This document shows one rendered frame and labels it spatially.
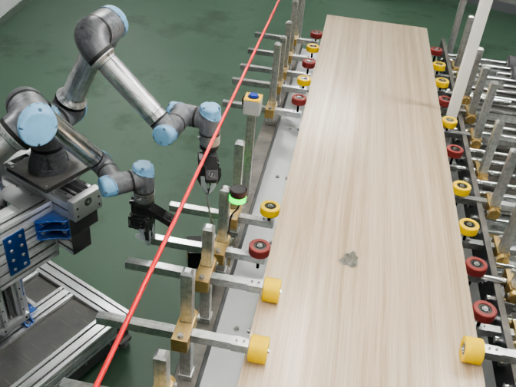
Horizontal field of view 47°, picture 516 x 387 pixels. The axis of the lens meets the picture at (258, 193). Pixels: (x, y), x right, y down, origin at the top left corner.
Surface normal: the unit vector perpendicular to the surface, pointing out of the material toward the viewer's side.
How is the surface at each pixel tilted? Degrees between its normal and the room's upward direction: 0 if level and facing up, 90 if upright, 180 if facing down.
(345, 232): 0
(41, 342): 0
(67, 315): 0
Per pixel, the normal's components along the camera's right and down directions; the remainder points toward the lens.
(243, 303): 0.08, -0.81
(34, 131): 0.62, 0.44
